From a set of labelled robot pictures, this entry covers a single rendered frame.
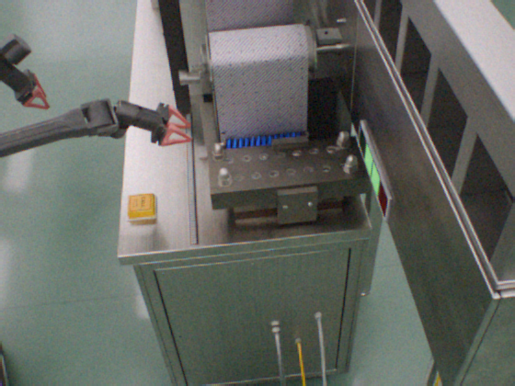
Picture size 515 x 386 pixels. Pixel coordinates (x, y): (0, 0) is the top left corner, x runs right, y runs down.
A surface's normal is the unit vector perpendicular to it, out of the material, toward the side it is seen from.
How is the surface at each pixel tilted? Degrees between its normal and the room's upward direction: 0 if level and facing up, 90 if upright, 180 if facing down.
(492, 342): 90
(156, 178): 0
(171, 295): 90
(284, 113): 90
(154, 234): 0
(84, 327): 0
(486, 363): 90
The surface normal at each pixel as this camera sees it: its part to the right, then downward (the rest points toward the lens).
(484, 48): -0.04, -0.69
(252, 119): 0.11, 0.71
